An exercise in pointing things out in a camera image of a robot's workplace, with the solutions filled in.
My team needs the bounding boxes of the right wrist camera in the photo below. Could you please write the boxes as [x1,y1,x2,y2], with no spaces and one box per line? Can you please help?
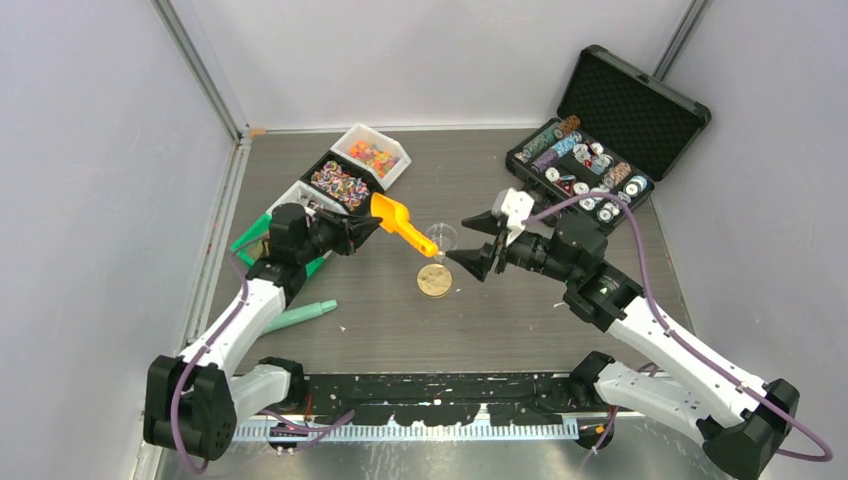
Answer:
[491,187,535,246]

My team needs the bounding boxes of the mint green pen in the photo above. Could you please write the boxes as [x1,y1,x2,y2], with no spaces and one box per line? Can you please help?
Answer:
[262,300,338,335]

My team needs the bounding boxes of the aluminium frame rail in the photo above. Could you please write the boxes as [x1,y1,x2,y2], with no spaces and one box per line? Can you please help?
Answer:
[151,0,245,145]

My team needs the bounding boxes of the white bin with gummy candies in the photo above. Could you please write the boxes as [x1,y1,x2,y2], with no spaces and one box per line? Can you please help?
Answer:
[330,123,412,190]

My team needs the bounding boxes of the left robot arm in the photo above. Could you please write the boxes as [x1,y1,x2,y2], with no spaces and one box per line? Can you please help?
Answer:
[143,203,381,462]

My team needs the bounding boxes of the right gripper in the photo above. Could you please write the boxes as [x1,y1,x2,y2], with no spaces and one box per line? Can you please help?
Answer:
[446,208,578,284]

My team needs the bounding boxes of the green bin with candies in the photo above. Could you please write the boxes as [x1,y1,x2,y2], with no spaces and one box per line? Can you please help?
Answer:
[229,213,327,283]

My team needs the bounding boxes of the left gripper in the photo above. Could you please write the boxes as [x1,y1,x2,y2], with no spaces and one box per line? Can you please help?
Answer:
[296,207,381,264]

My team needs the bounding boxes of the black poker chip case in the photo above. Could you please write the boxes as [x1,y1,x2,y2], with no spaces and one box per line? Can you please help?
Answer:
[505,45,712,211]

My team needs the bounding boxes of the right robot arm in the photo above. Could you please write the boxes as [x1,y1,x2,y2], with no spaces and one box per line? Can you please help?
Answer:
[447,212,800,479]

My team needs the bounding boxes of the black bin with lollipops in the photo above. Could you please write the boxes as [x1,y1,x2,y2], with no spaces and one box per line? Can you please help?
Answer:
[301,151,385,216]

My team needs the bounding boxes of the gold jar lid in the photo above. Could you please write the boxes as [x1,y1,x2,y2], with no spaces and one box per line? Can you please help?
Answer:
[416,263,453,298]

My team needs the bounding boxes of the white bin with wrapped candies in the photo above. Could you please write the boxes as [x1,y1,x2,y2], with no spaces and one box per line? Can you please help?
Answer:
[266,180,347,216]

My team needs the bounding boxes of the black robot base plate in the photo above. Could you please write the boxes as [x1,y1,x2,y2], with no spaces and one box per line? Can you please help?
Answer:
[270,372,611,427]

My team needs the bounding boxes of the clear plastic jar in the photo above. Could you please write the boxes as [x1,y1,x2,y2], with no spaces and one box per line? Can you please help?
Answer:
[425,222,459,263]

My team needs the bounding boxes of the orange plastic scoop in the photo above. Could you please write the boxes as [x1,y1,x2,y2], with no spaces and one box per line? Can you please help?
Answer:
[370,193,440,258]

